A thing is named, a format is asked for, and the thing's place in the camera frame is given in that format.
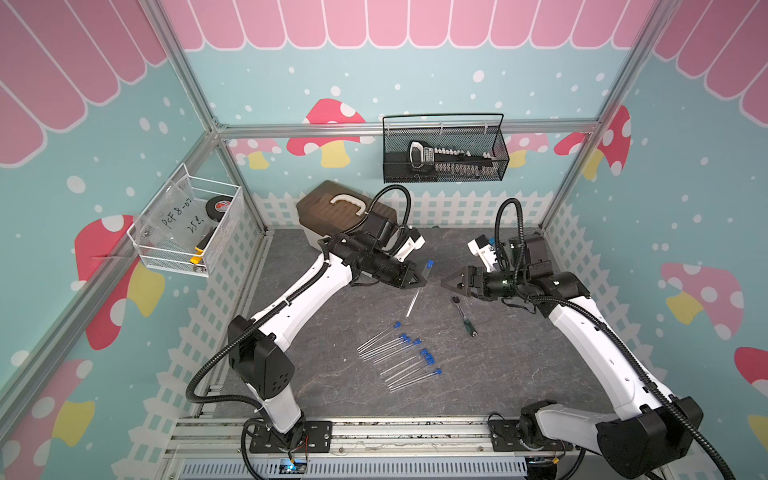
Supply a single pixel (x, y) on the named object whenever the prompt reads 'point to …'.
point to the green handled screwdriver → (455, 300)
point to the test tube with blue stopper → (429, 266)
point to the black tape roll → (217, 205)
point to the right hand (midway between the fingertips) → (451, 285)
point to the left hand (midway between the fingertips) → (420, 287)
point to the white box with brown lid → (330, 208)
